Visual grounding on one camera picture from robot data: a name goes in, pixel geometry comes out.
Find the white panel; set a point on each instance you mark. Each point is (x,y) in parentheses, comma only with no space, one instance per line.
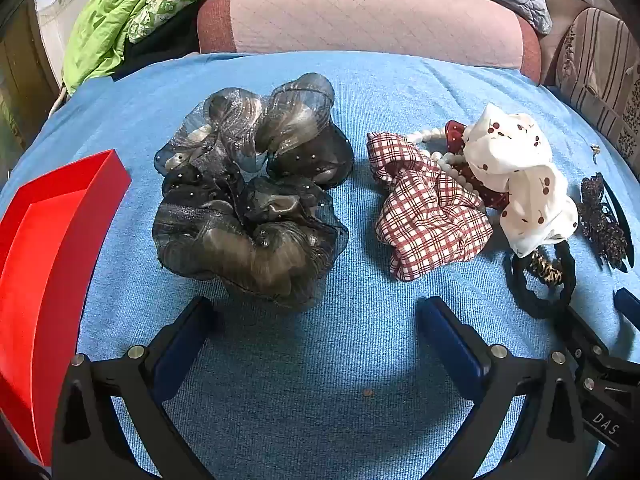
(55,15)

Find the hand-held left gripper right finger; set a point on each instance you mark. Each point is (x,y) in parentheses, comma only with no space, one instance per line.
(450,340)

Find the red plastic tray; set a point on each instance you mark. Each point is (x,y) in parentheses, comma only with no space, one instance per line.
(40,260)

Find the pink sofa cushion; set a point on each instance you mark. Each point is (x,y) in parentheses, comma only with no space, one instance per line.
(350,20)

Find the black comb hair clip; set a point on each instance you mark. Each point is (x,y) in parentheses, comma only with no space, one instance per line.
(620,210)

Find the striped patterned pillow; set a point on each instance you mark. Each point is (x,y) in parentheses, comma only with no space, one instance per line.
(605,70)

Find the black cloth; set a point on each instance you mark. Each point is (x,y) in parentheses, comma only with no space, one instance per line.
(160,35)

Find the red plaid scrunchie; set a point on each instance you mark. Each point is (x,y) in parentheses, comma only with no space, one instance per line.
(425,215)

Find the dark grey organza scrunchie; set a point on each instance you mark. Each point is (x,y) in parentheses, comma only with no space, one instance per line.
(290,120)
(240,250)

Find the white cherry print scrunchie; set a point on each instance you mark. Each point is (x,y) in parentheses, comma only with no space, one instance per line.
(505,150)

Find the dark glitter butterfly hair clip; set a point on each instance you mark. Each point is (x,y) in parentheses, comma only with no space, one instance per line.
(600,220)

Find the lime green quilt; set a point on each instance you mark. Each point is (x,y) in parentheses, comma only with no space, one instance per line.
(100,25)

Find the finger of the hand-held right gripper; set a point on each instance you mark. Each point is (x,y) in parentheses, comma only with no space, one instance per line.
(627,304)
(584,340)

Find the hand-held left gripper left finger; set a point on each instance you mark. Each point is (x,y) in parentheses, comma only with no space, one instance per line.
(182,340)

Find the blue blanket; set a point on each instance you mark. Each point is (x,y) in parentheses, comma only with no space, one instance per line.
(325,360)

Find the beige cushion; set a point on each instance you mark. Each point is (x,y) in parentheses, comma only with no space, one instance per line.
(557,25)

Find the green floral quilt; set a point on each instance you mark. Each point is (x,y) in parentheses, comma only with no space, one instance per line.
(170,0)

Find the small gold earring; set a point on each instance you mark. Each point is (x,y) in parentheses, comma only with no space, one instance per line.
(595,152)

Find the red polka dot scrunchie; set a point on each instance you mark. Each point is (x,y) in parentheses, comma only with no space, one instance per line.
(452,132)

